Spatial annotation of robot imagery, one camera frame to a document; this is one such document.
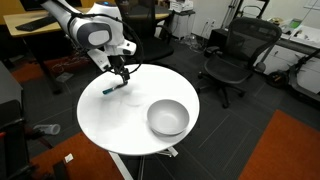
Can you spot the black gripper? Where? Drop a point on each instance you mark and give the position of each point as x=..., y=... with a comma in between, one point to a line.
x=117, y=63

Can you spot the teal capped marker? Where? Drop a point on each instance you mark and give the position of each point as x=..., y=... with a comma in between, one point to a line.
x=115, y=88

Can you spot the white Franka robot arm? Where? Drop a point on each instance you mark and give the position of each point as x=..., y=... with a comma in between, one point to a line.
x=90, y=31

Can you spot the silver metal bowl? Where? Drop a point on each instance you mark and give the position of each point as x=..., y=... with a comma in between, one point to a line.
x=168, y=116

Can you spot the black padded office chair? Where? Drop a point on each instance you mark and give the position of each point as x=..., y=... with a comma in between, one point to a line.
x=151, y=46

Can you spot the grey flat floor box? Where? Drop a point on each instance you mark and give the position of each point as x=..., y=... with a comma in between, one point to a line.
x=64, y=77

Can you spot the white table base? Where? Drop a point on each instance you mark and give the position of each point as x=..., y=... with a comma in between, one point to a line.
x=166, y=151

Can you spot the white printer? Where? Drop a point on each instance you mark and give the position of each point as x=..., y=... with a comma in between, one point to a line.
x=181, y=5

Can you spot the clear plastic bottle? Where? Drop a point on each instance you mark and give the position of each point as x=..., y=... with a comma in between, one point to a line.
x=48, y=129

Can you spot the white paper tag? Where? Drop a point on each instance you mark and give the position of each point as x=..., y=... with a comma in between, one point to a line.
x=69, y=158

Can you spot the black computer tower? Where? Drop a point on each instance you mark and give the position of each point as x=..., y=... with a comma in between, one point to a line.
x=218, y=37

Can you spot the black keyboard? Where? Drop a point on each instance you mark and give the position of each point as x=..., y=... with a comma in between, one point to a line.
x=35, y=24

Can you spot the grey cabinet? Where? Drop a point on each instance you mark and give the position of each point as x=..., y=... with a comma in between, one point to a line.
x=8, y=86

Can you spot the wooden desk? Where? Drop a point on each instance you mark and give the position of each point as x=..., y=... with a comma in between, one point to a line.
x=16, y=24

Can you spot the black mesh office chair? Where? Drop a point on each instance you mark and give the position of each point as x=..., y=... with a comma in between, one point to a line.
x=246, y=43

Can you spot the black kick scooter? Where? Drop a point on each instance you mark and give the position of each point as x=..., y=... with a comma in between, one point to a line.
x=300, y=78

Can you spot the green box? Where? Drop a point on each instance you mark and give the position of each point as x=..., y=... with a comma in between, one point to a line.
x=295, y=23

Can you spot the white long side desk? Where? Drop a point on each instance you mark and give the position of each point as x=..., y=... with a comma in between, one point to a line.
x=300, y=43

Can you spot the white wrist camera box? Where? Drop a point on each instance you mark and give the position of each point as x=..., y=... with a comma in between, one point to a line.
x=127, y=48

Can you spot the grey wrist mount plate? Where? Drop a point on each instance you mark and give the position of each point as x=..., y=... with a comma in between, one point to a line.
x=99, y=60

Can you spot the black chair frame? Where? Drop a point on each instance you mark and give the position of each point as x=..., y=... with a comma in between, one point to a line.
x=13, y=146

